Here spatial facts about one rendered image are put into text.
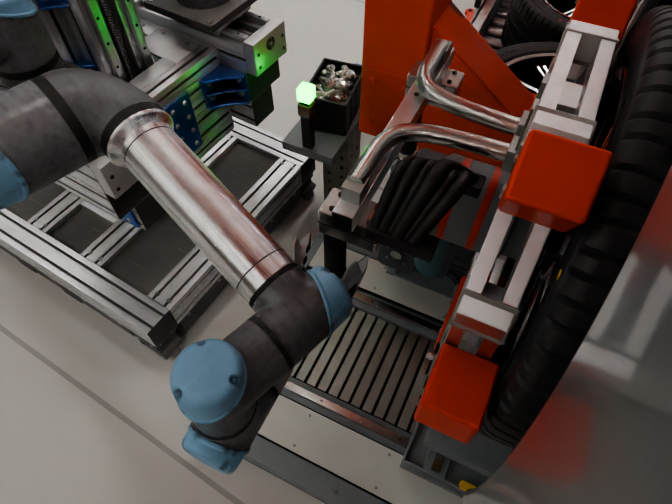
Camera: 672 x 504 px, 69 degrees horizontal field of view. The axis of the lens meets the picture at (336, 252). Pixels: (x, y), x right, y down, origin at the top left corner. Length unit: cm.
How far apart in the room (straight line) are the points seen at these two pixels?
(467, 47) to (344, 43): 157
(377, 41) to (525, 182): 83
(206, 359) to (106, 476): 113
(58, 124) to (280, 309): 34
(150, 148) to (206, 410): 32
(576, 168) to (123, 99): 52
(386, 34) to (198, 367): 93
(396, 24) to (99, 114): 74
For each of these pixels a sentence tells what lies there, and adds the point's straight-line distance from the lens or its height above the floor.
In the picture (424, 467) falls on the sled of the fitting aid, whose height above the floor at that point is 17.
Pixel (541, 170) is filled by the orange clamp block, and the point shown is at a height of 114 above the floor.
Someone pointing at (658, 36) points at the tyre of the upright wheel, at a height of 117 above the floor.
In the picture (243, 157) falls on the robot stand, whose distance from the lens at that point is 184.
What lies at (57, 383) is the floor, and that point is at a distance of 178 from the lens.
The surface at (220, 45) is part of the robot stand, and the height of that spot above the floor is 74.
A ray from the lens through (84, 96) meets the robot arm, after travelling 69.
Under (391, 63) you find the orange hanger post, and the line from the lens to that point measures 127.
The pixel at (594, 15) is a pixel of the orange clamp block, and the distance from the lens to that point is 85.
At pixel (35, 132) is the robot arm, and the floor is 108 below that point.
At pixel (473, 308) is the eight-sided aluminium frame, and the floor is 97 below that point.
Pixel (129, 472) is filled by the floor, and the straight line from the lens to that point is 160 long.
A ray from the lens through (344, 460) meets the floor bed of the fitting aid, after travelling 142.
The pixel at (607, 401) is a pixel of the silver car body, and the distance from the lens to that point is 34.
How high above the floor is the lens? 147
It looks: 55 degrees down
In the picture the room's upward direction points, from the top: straight up
